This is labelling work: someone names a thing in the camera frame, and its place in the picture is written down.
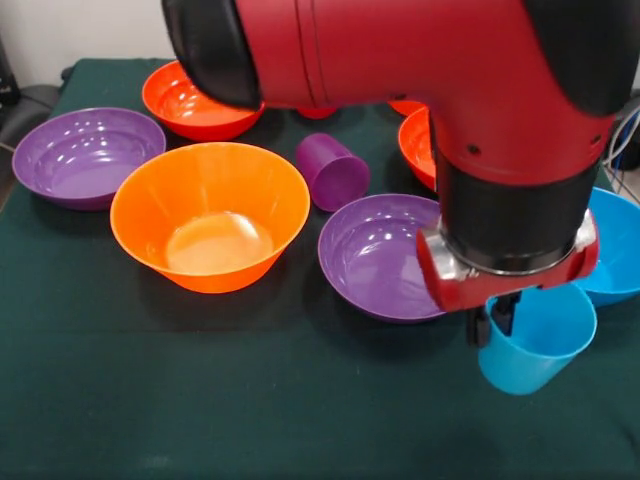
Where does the grey cable bundle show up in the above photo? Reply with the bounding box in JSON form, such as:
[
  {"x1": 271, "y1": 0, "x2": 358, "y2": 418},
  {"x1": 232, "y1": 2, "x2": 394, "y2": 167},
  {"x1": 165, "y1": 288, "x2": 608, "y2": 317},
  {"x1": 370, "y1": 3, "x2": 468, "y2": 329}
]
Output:
[{"x1": 602, "y1": 109, "x2": 640, "y2": 201}]

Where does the large orange bowl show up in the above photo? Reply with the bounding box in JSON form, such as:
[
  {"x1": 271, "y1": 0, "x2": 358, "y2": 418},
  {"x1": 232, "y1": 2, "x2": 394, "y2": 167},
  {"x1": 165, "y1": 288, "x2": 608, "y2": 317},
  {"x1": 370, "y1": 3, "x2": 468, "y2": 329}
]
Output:
[{"x1": 109, "y1": 141, "x2": 312, "y2": 294}]

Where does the purple bowl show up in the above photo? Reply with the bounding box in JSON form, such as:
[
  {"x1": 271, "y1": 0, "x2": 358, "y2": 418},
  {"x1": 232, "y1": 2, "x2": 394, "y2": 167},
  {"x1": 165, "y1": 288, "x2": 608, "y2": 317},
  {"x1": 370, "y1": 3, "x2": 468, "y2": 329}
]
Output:
[
  {"x1": 11, "y1": 106, "x2": 167, "y2": 212},
  {"x1": 317, "y1": 193, "x2": 449, "y2": 325}
]

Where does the pink bowl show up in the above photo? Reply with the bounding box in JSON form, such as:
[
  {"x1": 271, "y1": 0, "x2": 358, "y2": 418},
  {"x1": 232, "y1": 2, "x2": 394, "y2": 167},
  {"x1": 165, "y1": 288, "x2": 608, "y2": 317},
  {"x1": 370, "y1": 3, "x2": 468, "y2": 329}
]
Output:
[{"x1": 297, "y1": 105, "x2": 339, "y2": 120}]

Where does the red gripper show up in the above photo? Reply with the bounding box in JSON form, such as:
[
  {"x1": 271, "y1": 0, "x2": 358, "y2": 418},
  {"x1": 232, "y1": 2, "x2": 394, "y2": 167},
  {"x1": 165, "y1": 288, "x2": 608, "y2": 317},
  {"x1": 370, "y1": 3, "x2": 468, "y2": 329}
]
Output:
[{"x1": 415, "y1": 209, "x2": 600, "y2": 349}]

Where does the small orange bowl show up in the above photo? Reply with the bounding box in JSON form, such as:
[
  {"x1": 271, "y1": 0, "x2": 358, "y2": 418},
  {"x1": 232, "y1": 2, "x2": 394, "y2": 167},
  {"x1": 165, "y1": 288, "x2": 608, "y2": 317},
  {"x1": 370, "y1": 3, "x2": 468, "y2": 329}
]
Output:
[{"x1": 387, "y1": 99, "x2": 429, "y2": 117}]

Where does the red bowl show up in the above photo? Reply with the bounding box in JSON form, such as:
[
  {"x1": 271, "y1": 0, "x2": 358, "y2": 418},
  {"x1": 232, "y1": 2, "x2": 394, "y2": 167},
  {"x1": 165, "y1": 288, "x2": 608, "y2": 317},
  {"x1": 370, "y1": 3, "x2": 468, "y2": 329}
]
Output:
[
  {"x1": 397, "y1": 105, "x2": 437, "y2": 192},
  {"x1": 141, "y1": 59, "x2": 266, "y2": 143}
]

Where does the purple cup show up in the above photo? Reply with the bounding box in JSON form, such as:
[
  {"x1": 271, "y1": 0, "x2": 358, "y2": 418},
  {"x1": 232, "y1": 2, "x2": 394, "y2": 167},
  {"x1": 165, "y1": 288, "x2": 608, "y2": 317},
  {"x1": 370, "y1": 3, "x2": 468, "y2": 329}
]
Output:
[{"x1": 294, "y1": 132, "x2": 372, "y2": 213}]

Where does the dark green table cloth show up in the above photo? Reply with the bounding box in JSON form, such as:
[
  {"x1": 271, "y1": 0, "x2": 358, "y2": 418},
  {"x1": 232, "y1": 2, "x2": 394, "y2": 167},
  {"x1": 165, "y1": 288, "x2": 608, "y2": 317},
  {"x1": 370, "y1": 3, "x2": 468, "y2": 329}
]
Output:
[{"x1": 0, "y1": 58, "x2": 640, "y2": 480}]

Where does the blue bowl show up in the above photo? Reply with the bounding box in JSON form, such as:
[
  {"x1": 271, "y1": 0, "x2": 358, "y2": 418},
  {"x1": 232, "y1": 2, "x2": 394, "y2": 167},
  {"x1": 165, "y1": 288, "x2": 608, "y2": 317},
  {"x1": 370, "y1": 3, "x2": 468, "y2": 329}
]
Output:
[{"x1": 572, "y1": 186, "x2": 640, "y2": 308}]

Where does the blue cup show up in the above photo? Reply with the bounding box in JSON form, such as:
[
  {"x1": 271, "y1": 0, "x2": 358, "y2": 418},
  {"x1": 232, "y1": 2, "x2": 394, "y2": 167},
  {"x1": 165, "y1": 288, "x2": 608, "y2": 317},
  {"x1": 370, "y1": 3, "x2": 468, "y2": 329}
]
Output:
[{"x1": 477, "y1": 284, "x2": 599, "y2": 396}]

